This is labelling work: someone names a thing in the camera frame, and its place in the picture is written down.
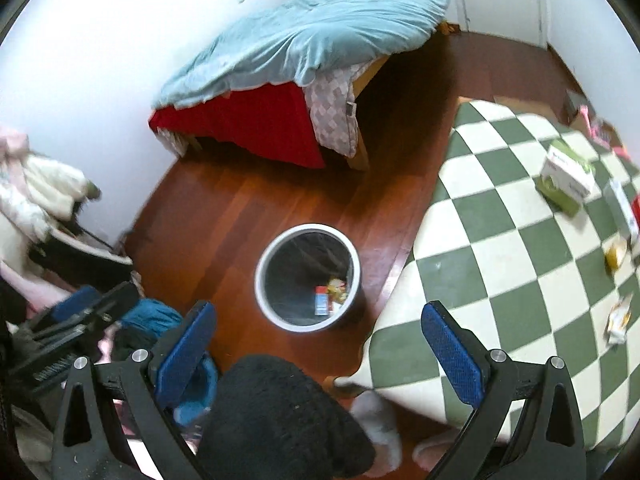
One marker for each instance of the black fuzzy trouser leg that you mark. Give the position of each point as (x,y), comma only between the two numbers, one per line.
(270,420)

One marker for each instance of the red blue milk carton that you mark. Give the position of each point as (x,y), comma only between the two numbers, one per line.
(322,301)

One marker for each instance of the yellow snack bag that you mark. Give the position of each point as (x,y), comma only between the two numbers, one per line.
(337,290)

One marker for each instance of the fluffy white slipper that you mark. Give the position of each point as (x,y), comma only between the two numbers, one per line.
(377,419)

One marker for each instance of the yellow clear wrapper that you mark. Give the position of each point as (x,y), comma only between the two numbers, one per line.
(615,253)

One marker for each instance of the green white checkered tablecloth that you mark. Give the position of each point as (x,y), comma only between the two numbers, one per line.
(511,267)

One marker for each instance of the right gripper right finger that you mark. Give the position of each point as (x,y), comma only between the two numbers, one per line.
(525,422)

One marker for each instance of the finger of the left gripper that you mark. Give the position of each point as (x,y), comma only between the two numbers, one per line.
(115,303)

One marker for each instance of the pink patterned bag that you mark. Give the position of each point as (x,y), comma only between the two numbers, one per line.
(581,116)

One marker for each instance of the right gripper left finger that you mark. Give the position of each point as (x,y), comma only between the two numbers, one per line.
(88,441)

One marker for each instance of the pile of pale clothes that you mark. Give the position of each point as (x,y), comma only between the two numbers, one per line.
(37,194)

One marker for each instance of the black office chair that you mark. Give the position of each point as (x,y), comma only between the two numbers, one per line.
(80,258)

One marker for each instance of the white round trash bin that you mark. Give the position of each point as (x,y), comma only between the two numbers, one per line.
(294,264)

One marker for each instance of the red soda can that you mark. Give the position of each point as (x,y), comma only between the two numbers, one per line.
(635,208)

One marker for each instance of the blue garment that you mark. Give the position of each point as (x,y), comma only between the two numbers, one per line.
(183,375)

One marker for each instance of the red bed sheet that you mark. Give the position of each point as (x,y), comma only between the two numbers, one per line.
(271,122)

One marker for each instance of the white yellow torn wrapper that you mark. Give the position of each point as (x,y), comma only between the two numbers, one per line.
(618,321)

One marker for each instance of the patterned grey pink blanket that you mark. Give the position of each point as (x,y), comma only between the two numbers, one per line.
(331,103)

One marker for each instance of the green white box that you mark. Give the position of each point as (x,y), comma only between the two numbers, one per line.
(566,179)

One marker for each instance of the white blue small carton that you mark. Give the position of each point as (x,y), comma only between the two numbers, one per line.
(621,211)

